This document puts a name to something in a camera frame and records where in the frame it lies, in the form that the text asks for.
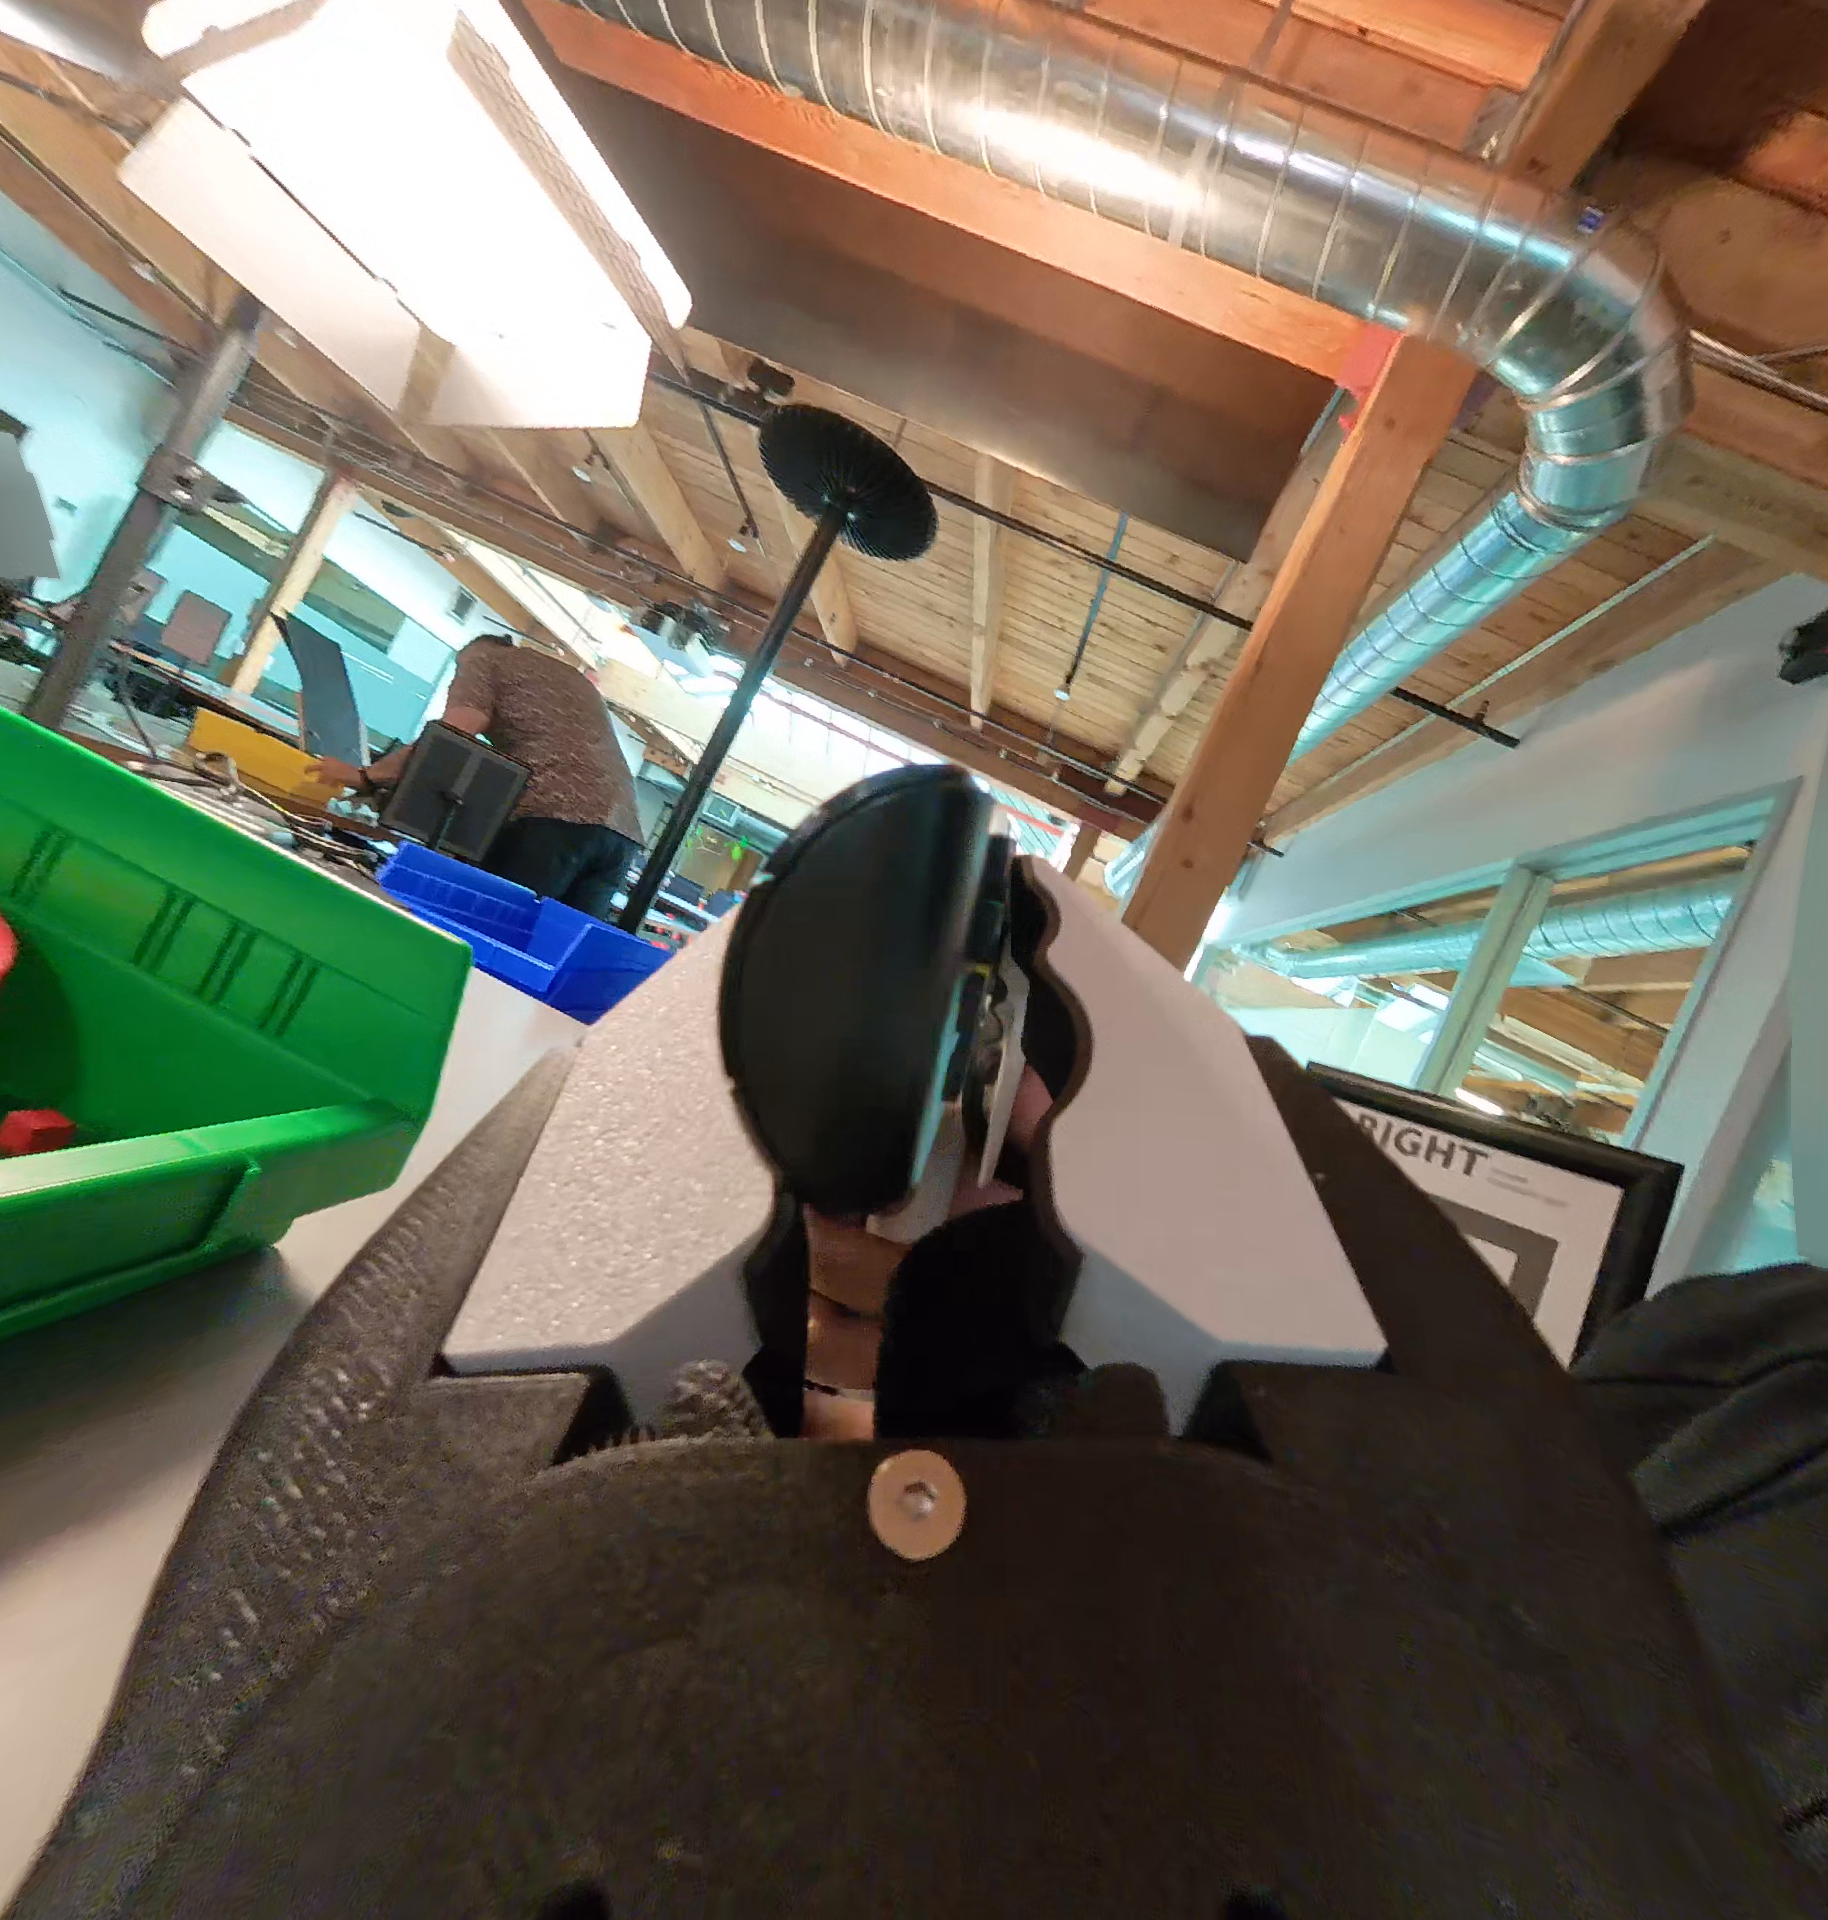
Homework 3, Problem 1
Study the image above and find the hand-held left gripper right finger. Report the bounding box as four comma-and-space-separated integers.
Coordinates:
989, 869, 1393, 1414

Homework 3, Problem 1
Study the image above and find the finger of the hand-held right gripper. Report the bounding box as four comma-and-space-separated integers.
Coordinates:
868, 958, 1033, 1249

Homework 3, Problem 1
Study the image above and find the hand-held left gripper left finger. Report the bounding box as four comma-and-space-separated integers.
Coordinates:
436, 973, 815, 1429

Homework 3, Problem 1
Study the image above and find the black cylindrical handle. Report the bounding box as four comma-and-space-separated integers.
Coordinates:
713, 762, 1024, 1226

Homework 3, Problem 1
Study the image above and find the green plastic bin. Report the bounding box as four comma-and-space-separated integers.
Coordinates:
0, 680, 478, 1361

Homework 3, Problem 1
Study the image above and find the person's right hand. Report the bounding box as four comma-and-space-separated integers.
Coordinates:
792, 1198, 920, 1400

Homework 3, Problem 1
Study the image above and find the blue plastic bin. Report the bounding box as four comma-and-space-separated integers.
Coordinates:
373, 839, 680, 1032

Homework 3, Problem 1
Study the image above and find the black monitor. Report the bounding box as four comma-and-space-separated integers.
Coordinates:
382, 718, 535, 866

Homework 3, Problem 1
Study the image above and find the yellow box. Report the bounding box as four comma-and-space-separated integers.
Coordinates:
187, 703, 349, 814

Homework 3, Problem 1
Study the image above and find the grey laptop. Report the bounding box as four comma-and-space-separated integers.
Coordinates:
268, 606, 379, 769

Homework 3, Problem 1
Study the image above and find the black round lamp stand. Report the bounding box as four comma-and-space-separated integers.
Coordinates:
613, 404, 943, 934

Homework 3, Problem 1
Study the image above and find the silver metal stand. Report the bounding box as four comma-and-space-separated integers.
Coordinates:
16, 298, 274, 739

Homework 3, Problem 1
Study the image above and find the thin silver air duct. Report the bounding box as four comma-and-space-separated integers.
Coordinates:
1242, 884, 1762, 994

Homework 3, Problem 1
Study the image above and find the large silver air duct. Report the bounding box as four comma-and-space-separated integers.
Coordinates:
568, 0, 1699, 905

